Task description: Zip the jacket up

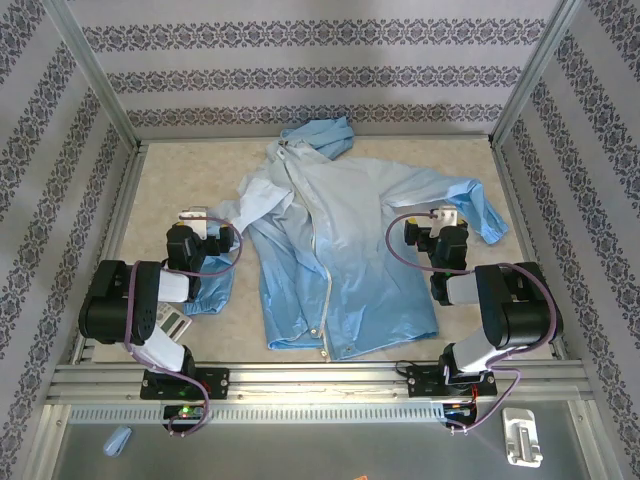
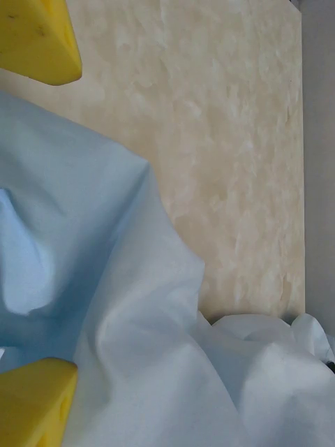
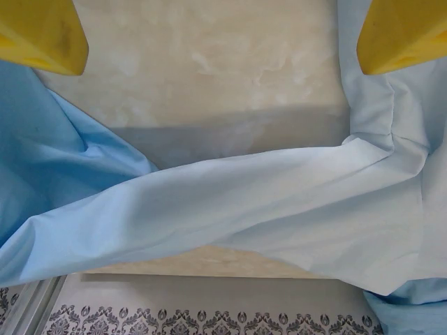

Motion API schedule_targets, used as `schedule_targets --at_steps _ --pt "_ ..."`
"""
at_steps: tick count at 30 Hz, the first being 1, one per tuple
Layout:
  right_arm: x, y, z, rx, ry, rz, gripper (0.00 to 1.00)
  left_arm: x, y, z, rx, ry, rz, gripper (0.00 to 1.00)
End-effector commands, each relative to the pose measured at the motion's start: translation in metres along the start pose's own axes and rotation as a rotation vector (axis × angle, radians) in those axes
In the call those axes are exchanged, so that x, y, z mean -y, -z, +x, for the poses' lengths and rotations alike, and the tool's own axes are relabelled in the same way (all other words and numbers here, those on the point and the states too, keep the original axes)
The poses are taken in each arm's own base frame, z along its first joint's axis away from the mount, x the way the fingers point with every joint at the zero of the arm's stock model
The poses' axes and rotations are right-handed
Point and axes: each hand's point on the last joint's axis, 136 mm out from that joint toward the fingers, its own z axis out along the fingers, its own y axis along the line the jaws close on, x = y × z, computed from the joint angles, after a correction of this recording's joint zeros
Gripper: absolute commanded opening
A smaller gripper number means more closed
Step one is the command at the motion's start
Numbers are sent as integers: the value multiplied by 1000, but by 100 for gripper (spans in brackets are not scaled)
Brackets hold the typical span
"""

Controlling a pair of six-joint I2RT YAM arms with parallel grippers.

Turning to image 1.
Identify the light blue zip jacket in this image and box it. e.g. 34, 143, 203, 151
182, 115, 510, 362

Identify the circuit board with green light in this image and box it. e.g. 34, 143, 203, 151
163, 403, 206, 421

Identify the white plastic holder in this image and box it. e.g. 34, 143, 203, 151
501, 407, 545, 469

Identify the small light blue object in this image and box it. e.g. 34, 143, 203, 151
102, 424, 134, 459

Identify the grey metal shelf panel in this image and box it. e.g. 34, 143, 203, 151
49, 423, 601, 480

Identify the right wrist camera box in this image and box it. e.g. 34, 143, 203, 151
430, 205, 461, 236

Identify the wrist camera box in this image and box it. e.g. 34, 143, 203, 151
430, 205, 461, 236
178, 206, 209, 240

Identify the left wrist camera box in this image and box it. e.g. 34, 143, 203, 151
178, 206, 209, 240

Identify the aluminium side rail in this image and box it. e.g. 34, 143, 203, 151
69, 142, 149, 365
490, 138, 569, 360

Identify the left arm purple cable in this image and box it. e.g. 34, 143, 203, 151
123, 215, 244, 439

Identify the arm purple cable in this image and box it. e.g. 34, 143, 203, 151
386, 210, 561, 436
123, 215, 244, 439

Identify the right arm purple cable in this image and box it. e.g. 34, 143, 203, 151
386, 210, 561, 436

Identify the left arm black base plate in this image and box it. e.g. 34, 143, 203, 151
139, 367, 230, 400

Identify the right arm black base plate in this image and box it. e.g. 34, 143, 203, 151
407, 364, 497, 400

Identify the aluminium mounting rail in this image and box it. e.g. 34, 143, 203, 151
47, 362, 589, 404

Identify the slotted grey cable duct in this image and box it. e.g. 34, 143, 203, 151
67, 403, 446, 425

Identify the aluminium frame post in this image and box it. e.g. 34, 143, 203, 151
42, 0, 144, 151
489, 0, 586, 146

